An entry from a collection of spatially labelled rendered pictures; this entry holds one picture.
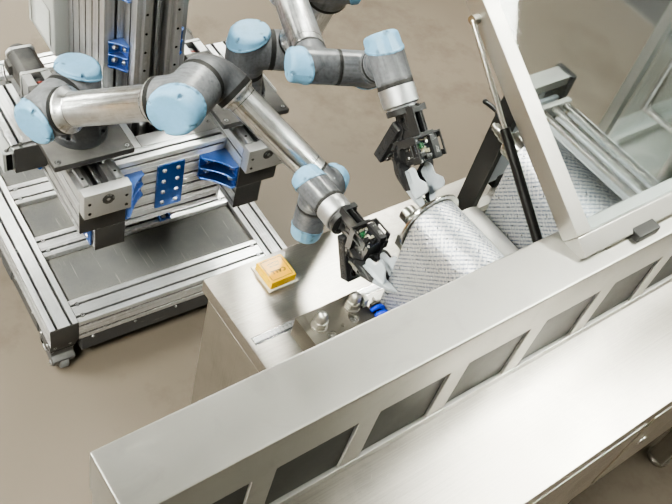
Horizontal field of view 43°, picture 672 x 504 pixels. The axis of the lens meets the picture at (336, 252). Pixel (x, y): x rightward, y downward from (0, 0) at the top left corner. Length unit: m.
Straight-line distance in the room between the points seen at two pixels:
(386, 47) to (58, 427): 1.64
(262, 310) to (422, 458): 0.84
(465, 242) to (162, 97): 0.72
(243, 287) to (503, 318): 1.00
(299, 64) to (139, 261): 1.32
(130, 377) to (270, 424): 1.98
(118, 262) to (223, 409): 2.00
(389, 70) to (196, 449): 1.01
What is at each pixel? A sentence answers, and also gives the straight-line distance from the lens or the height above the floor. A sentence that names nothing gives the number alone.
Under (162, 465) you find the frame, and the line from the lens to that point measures 0.89.
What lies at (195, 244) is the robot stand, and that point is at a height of 0.21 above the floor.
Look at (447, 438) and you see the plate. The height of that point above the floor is 1.44.
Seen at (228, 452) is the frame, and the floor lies 1.65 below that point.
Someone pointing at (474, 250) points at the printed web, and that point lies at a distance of 1.65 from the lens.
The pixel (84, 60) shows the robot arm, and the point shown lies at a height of 1.04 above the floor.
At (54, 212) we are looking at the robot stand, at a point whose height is 0.21.
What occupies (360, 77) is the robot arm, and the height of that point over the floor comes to 1.39.
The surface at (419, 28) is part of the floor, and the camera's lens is 4.65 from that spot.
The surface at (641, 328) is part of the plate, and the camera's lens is 1.51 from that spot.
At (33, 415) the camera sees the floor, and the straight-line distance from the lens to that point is 2.83.
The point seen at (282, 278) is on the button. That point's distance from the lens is 1.99.
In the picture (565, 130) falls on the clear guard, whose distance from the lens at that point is 1.26.
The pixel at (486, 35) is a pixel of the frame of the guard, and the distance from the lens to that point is 1.23.
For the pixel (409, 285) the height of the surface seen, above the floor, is 1.14.
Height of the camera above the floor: 2.45
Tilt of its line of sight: 47 degrees down
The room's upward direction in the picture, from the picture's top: 18 degrees clockwise
